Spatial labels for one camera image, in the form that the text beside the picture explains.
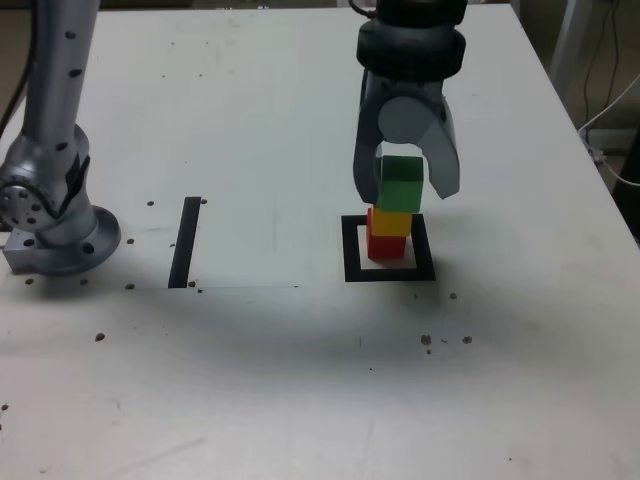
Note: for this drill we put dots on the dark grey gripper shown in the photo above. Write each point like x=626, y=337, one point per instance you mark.
x=405, y=86

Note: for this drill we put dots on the green cube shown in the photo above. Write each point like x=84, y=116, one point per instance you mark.
x=400, y=190

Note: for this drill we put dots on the yellow cube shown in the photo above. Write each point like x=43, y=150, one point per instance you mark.
x=392, y=222

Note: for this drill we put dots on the red cube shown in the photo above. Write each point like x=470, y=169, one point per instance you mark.
x=387, y=247

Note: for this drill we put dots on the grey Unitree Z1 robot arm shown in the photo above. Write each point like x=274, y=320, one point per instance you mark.
x=55, y=100

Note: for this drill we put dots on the black tape square outline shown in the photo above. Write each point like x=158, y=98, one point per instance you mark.
x=350, y=250

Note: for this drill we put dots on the black tape strip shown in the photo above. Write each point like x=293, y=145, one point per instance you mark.
x=185, y=240

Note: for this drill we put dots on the white metal post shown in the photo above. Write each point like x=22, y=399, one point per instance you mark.
x=567, y=35

